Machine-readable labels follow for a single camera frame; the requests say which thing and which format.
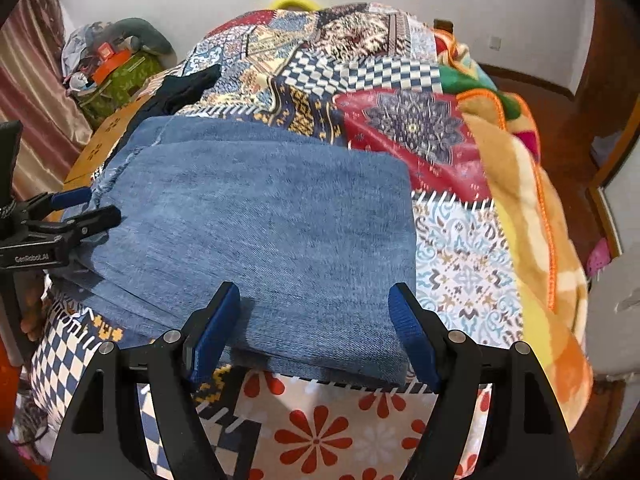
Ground orange plaid blanket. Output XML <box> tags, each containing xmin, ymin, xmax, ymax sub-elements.
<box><xmin>432</xmin><ymin>27</ymin><xmax>596</xmax><ymax>441</ymax></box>

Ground pink slipper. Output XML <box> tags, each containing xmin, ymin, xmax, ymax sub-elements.
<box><xmin>587</xmin><ymin>237</ymin><xmax>612</xmax><ymax>277</ymax></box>

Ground grey neck pillow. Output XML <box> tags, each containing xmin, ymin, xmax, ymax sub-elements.
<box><xmin>102</xmin><ymin>17</ymin><xmax>176</xmax><ymax>58</ymax></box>

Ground orange box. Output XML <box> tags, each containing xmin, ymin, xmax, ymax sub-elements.
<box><xmin>92</xmin><ymin>50</ymin><xmax>132</xmax><ymax>82</ymax></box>

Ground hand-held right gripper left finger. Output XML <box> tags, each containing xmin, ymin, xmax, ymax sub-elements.
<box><xmin>47</xmin><ymin>281</ymin><xmax>242</xmax><ymax>480</ymax></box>

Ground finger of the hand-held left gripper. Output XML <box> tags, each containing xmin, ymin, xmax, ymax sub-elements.
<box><xmin>20</xmin><ymin>187</ymin><xmax>93</xmax><ymax>218</ymax></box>
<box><xmin>15</xmin><ymin>206</ymin><xmax>122</xmax><ymax>250</ymax></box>

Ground bamboo lap desk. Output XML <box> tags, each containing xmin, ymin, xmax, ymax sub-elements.
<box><xmin>64</xmin><ymin>95</ymin><xmax>156</xmax><ymax>196</ymax></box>

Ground black cloth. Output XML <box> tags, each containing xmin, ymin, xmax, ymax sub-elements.
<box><xmin>132</xmin><ymin>64</ymin><xmax>222</xmax><ymax>117</ymax></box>

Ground blue denim pants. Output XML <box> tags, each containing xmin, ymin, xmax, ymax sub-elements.
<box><xmin>50</xmin><ymin>116</ymin><xmax>418</xmax><ymax>386</ymax></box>

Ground patchwork quilt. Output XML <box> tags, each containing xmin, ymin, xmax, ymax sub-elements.
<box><xmin>20</xmin><ymin>2</ymin><xmax>551</xmax><ymax>480</ymax></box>

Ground green patterned box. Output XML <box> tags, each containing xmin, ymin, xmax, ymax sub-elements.
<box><xmin>80</xmin><ymin>52</ymin><xmax>163</xmax><ymax>128</ymax></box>

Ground pile of clothes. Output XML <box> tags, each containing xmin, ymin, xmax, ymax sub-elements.
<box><xmin>61</xmin><ymin>21</ymin><xmax>116</xmax><ymax>76</ymax></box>

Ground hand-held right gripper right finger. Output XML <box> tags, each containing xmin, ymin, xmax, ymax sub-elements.
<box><xmin>388</xmin><ymin>282</ymin><xmax>581</xmax><ymax>480</ymax></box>

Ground wooden door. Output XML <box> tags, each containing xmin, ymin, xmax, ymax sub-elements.
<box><xmin>580</xmin><ymin>0</ymin><xmax>640</xmax><ymax>161</ymax></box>

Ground striped pink curtain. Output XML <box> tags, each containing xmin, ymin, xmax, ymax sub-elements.
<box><xmin>0</xmin><ymin>0</ymin><xmax>96</xmax><ymax>201</ymax></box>

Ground person's left hand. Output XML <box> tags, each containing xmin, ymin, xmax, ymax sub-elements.
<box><xmin>22</xmin><ymin>280</ymin><xmax>48</xmax><ymax>343</ymax></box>

